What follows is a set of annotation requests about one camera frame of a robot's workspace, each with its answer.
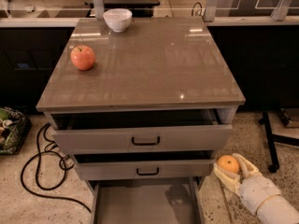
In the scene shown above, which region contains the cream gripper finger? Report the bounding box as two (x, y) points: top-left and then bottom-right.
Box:
(214, 163), (240, 194)
(233, 153), (263, 178)

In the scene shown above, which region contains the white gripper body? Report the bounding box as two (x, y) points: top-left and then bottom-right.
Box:
(239, 176), (281, 215)

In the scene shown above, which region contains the orange fruit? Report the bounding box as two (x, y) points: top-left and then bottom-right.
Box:
(217, 155), (240, 174)

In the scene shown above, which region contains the grey bottom drawer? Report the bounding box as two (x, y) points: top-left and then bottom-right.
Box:
(91, 177), (205, 224)

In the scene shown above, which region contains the grey drawer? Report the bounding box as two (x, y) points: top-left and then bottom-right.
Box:
(91, 177), (205, 224)
(52, 113), (232, 154)
(74, 151), (214, 180)

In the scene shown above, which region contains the grey top drawer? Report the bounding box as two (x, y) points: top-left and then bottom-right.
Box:
(52, 113), (232, 154)

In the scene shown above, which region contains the grey middle drawer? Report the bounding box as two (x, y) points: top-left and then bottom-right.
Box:
(74, 151), (214, 180)

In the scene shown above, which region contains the grey drawer cabinet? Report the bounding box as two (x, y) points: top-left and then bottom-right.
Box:
(36, 16), (247, 224)

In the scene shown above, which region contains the black wheeled stand leg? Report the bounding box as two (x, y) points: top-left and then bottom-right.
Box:
(259, 111), (299, 173)

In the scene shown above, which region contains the red apple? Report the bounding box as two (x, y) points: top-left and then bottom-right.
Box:
(70, 45), (95, 71)

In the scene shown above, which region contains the white bowl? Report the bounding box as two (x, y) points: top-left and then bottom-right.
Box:
(103, 8), (133, 32)

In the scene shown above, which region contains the basket of mixed items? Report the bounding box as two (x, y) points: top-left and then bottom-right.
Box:
(0, 107), (32, 155)

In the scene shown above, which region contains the black cable on ledge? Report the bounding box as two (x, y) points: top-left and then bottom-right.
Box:
(191, 1), (206, 18)

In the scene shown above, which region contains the black floor cable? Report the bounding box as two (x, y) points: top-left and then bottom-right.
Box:
(20, 122), (93, 214)

